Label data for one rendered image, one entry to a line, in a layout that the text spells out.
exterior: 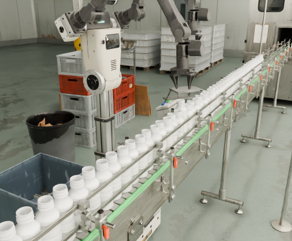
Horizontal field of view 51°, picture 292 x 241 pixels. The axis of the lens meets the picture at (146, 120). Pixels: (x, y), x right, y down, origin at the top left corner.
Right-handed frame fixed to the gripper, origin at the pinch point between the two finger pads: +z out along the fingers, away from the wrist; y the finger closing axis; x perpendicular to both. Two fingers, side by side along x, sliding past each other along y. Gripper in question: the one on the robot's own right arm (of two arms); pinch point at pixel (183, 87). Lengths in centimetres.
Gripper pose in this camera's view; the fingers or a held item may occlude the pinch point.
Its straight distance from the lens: 146.7
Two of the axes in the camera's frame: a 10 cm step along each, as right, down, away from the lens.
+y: 8.7, 1.0, -4.8
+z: 0.6, 9.5, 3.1
